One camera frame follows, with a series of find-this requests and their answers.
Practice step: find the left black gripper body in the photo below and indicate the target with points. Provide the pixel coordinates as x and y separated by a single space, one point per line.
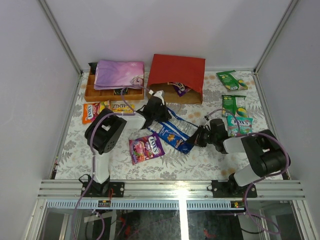
157 110

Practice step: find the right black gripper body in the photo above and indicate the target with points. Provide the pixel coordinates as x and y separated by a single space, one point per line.
212 138

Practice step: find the teal candy packet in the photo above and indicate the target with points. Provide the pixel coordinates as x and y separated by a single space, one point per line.
240 125

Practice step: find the green snack packet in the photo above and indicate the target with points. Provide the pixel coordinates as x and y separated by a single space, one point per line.
230 82
235 104

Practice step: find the yellow chocolate candy packet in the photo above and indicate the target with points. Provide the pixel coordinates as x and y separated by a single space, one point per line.
123 108

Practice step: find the purple candy packet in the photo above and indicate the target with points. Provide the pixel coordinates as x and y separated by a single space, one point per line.
145 148

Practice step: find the red paper bag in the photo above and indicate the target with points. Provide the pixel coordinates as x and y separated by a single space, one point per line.
189 71

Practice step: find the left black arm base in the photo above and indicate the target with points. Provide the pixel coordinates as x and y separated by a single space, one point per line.
107 189

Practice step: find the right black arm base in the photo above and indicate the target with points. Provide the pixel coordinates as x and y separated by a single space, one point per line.
234 187

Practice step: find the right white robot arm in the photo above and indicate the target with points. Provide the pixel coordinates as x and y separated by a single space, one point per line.
266 156

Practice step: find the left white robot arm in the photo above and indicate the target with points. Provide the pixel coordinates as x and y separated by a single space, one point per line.
104 132

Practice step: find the blue snack packet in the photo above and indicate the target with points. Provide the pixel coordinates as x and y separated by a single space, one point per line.
175 132

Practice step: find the floral table mat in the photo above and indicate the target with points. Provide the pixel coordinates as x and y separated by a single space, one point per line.
200 164

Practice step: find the small purple chocolate packet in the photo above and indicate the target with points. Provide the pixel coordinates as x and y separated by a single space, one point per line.
180 88

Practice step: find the purple folded cloth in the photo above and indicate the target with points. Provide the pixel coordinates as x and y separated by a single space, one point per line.
111 75

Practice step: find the orange wooden tray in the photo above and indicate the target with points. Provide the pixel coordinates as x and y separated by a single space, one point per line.
92 95

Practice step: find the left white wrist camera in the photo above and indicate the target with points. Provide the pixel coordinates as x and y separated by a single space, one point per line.
158 94

